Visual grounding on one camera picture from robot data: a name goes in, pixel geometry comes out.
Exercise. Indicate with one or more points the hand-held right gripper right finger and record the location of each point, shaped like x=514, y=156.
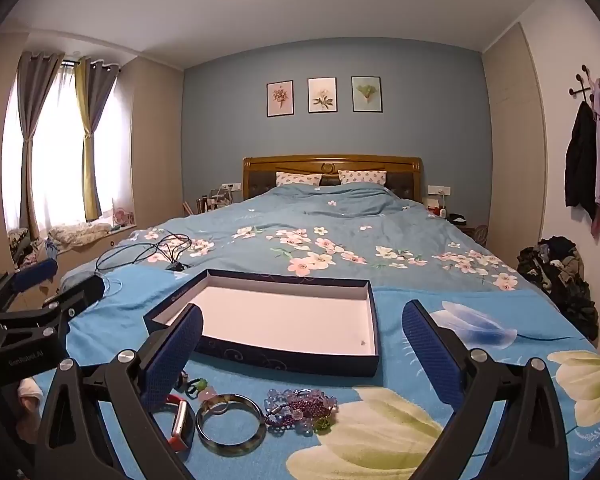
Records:
x=430, y=345

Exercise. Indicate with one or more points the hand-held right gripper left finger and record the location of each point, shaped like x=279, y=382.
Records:
x=172, y=355

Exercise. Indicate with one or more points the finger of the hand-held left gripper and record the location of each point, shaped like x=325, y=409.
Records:
x=82, y=290
x=37, y=271

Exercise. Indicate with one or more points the orange smartwatch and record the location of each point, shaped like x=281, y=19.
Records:
x=182, y=422

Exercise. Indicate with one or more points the green jade bangle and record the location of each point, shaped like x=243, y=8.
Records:
x=230, y=449

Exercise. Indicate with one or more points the dark blue shallow box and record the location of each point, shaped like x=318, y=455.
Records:
x=280, y=315

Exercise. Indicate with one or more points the person's left hand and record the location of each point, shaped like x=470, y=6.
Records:
x=30, y=397

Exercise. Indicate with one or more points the heap of mixed clothes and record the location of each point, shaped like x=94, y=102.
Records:
x=25, y=245

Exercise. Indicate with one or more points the white earphones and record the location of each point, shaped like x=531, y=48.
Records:
x=115, y=282

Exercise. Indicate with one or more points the bright blue flower blanket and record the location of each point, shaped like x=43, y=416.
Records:
x=115, y=320

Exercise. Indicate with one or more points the beige window seat cabinet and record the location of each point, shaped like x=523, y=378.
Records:
x=95, y=247

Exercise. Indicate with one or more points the crumpled floral bedding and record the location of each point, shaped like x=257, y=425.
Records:
x=77, y=234

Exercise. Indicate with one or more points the small pink fan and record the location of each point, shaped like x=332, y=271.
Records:
x=121, y=216

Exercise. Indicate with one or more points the small black case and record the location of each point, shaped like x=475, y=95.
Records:
x=458, y=220

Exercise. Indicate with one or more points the sheer white curtain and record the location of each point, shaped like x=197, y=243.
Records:
x=55, y=135

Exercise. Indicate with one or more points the pile of dark clothes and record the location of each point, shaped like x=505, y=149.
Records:
x=560, y=280

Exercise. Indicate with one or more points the cluster of cosmetic bottles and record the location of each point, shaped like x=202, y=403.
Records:
x=212, y=202

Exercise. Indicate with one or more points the blue floral duvet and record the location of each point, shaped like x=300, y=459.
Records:
x=330, y=220

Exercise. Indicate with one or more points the grey and yellow curtain panel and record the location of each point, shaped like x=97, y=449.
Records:
x=97, y=120

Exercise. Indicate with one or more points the dotted white pillow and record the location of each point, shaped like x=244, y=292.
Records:
x=297, y=179
x=362, y=176

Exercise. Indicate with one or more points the wooden bed headboard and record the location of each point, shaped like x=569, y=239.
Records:
x=330, y=164

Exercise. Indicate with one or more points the maroon hanging cloth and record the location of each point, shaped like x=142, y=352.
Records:
x=598, y=222

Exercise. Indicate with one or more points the beige built-in wardrobe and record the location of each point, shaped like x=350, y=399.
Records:
x=515, y=150

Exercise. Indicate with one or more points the black jacket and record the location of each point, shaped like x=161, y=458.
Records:
x=580, y=160

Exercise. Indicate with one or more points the green leaf framed picture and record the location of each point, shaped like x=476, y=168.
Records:
x=366, y=93

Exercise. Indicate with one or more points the white flower framed picture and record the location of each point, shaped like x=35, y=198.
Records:
x=323, y=95

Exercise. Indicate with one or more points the pink flower framed picture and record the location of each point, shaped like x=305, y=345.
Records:
x=280, y=99

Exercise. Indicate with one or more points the white wall socket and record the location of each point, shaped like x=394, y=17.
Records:
x=231, y=186
x=438, y=190

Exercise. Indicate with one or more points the black wall coat hooks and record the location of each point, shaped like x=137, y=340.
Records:
x=582, y=89

